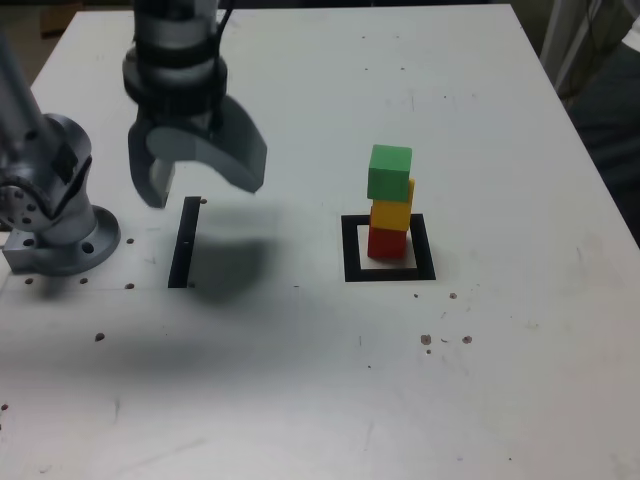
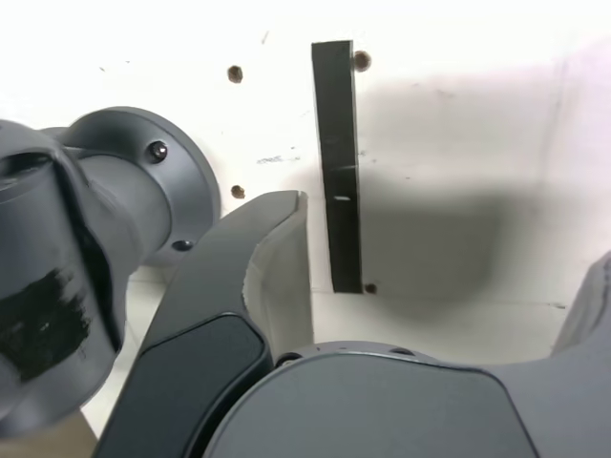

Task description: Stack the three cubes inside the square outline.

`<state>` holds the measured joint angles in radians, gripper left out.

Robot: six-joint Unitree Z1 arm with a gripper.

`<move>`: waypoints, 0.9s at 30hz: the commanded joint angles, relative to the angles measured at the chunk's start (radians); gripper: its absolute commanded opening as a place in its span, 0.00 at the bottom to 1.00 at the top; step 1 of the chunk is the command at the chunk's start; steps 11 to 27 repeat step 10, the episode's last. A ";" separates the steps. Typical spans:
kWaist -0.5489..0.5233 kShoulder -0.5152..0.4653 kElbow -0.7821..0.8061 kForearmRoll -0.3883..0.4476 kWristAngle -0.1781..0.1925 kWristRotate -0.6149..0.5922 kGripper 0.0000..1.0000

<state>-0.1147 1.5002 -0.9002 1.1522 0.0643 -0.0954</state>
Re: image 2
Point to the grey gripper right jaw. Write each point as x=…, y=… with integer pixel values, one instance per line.
x=382, y=410

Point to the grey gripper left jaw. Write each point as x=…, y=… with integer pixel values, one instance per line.
x=200, y=310

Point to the black tape strip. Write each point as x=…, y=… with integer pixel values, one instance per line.
x=341, y=191

